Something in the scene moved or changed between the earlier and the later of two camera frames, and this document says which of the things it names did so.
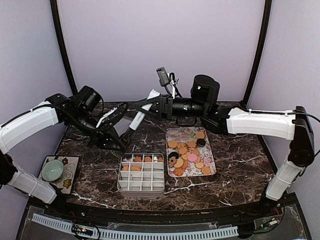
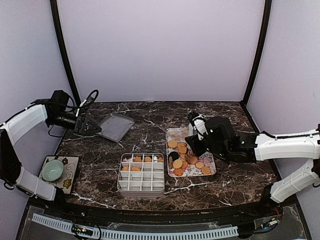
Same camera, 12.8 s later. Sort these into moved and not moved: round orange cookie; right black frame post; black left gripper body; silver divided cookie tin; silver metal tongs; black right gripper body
Moved: silver metal tongs; black left gripper body; black right gripper body
Not moved: round orange cookie; silver divided cookie tin; right black frame post
